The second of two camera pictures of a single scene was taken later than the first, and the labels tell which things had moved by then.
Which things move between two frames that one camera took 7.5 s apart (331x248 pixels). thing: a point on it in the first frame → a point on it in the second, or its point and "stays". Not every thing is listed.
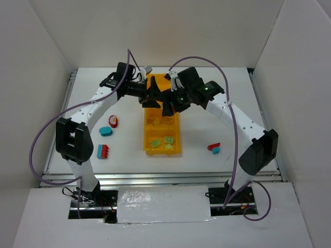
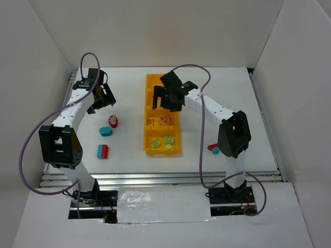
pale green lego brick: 168,146 stays
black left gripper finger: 151,104 → 90,110
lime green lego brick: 170,139 stays
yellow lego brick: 156,122 stays
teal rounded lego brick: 106,131 stays
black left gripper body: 150,91 → 104,95
